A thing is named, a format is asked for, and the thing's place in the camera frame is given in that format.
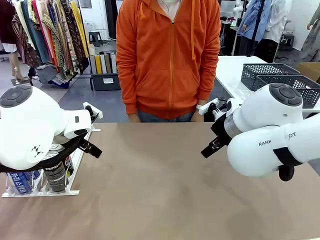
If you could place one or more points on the mannequin in maroon top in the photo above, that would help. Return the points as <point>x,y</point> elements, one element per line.
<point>7,22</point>

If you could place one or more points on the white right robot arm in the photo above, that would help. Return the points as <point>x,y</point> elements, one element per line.
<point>262,117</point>

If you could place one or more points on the grey step stool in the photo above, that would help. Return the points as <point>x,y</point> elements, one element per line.
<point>95,38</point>

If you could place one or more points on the person's right hand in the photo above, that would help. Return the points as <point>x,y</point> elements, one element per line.
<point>133,118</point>

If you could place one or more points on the grey plastic basket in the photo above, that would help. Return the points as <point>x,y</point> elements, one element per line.
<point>307,86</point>
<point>267,68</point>

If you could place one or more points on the hanging white shirt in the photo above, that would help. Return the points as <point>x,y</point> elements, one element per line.
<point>277,20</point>

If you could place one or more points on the mannequin in grey dress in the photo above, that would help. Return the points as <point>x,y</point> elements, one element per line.
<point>312,40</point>

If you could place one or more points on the white side table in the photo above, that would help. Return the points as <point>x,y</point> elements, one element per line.
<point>230,70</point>

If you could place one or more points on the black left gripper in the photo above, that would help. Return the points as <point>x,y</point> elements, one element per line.
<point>76,143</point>

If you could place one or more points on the white can dispenser rack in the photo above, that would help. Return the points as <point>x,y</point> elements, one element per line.
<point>72,192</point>

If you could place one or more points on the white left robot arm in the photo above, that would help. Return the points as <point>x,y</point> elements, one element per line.
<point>27,120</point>

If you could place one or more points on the brown cardboard box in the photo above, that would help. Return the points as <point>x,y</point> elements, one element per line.
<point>310,71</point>

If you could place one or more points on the black Pepsi can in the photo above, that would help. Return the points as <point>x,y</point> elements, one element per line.
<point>69,163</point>
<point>56,176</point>

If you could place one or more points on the person's right forearm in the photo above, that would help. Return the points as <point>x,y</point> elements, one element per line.
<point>130,97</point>

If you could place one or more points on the black garment stand pole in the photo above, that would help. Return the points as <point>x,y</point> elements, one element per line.
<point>257,25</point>

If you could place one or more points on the white wristband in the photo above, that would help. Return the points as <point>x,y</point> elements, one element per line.
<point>199,106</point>

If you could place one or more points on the light grey fabric sample board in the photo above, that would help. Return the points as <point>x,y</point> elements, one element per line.
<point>113,62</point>

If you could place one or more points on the white right wrist mount bracket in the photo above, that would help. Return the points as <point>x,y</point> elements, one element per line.
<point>207,106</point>

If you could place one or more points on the white left wrist mount bracket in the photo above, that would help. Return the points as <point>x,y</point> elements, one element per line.
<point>96,113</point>

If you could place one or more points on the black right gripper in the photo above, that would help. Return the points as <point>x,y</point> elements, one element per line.
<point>221,131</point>

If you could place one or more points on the cream fabric sample board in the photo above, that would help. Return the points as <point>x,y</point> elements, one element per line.
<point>103,63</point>

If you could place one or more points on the black plastic stool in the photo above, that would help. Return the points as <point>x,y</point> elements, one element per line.
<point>287,41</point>

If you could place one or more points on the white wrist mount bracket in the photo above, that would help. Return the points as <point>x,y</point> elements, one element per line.
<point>207,106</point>
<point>96,113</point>

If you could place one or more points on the brown fabric sample board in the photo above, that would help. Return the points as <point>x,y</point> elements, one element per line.
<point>108,63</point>

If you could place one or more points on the person's left hand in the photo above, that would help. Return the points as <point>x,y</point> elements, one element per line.
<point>199,115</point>

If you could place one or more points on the yellow fabric sample board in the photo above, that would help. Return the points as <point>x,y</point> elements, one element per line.
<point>98,63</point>

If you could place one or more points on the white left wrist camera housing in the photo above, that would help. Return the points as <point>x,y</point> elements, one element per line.
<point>78,125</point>

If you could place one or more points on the person in orange hoodie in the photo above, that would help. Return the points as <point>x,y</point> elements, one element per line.
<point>167,62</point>

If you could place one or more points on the dark grey storage bin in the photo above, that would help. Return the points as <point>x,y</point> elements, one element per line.
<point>105,81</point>

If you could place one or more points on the pile of folded fabrics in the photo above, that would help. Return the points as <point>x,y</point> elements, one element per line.
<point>55,75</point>

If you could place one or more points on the rack of hanging garments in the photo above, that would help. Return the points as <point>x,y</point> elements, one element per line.
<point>60,32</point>

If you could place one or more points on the person's left forearm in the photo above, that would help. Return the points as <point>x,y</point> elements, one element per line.
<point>207,85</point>

